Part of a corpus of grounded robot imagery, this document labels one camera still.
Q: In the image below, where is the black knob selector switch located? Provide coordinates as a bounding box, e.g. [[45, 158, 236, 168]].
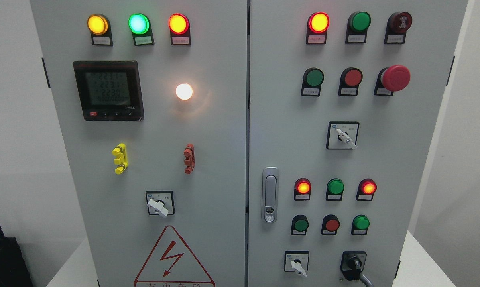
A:
[[340, 251, 366, 281]]

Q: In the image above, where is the red terminal connector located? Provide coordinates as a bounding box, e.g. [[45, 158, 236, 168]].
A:
[[183, 143, 196, 175]]

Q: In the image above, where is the white lit indicator light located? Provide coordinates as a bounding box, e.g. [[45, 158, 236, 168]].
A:
[[175, 83, 194, 100]]

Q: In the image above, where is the red lit light lower left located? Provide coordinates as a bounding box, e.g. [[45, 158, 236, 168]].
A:
[[293, 178, 311, 201]]

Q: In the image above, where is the red lit light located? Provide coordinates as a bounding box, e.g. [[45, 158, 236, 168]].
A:
[[306, 12, 330, 44], [293, 178, 311, 201]]

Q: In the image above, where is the green push button upper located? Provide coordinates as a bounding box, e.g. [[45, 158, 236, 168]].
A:
[[301, 67, 324, 97]]

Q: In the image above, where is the green push button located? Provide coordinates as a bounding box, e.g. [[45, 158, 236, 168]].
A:
[[290, 214, 309, 236], [301, 67, 324, 97]]

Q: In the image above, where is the green push button lower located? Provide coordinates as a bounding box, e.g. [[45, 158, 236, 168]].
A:
[[290, 214, 309, 236]]

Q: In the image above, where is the grey left cabinet door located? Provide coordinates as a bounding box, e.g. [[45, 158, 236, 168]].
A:
[[31, 0, 248, 287]]

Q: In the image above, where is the grey cabinet door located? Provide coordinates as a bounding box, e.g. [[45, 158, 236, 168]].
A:
[[247, 0, 468, 287], [31, 0, 248, 287]]

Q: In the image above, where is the green indicator light lower middle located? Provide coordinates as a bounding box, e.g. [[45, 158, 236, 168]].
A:
[[326, 178, 344, 201]]

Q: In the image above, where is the grey right cabinet door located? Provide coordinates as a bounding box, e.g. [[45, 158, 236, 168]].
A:
[[247, 0, 468, 287]]

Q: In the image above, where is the yellow terminal connector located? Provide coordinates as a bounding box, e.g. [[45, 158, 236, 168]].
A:
[[111, 142, 129, 175]]

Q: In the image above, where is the red push button lower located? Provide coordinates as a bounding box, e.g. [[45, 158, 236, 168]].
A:
[[321, 214, 340, 236]]

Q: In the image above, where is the red push button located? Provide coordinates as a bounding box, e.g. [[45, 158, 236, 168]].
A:
[[338, 67, 363, 96], [321, 214, 340, 236]]

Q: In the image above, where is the red push button upper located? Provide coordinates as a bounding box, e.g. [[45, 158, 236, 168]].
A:
[[338, 67, 363, 96]]

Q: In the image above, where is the red indicator light left door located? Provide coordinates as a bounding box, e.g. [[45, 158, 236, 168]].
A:
[[168, 13, 191, 46]]

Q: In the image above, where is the red indicator light lower right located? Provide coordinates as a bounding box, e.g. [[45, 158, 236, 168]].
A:
[[356, 178, 377, 201]]

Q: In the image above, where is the red electrical warning sticker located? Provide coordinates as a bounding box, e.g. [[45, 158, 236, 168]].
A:
[[134, 225, 216, 287]]

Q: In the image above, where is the black digital power meter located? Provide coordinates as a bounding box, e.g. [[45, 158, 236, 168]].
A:
[[73, 60, 144, 121]]

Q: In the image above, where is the red lit light top right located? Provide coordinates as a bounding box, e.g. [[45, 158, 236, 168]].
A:
[[306, 12, 330, 44]]

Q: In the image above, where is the green light button lower right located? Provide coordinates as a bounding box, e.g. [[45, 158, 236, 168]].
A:
[[351, 214, 370, 236]]

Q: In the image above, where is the green lit indicator light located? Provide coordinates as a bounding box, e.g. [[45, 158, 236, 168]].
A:
[[128, 13, 154, 47]]

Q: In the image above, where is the red emergency stop button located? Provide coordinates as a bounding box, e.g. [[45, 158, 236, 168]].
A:
[[374, 64, 411, 96]]

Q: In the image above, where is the green indicator light top right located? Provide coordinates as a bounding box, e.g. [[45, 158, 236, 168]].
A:
[[345, 11, 372, 44]]

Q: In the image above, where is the yellow indicator light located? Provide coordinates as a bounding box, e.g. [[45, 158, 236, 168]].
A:
[[87, 14, 114, 47]]

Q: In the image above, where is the black device with antenna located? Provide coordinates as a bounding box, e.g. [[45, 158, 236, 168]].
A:
[[0, 225, 33, 287]]

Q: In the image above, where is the silver door latch handle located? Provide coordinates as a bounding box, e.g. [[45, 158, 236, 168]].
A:
[[262, 167, 279, 223]]

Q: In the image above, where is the white selector switch left door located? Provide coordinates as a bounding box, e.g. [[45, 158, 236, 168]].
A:
[[145, 191, 175, 218]]

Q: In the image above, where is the white selector switch upper right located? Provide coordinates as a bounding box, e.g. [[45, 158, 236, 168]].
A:
[[326, 121, 360, 149]]

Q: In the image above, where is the white selector switch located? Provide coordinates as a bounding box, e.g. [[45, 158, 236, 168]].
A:
[[284, 251, 310, 278], [326, 121, 360, 149]]

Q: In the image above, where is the white selector switch bottom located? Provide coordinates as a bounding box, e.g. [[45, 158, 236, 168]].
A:
[[284, 251, 310, 278]]

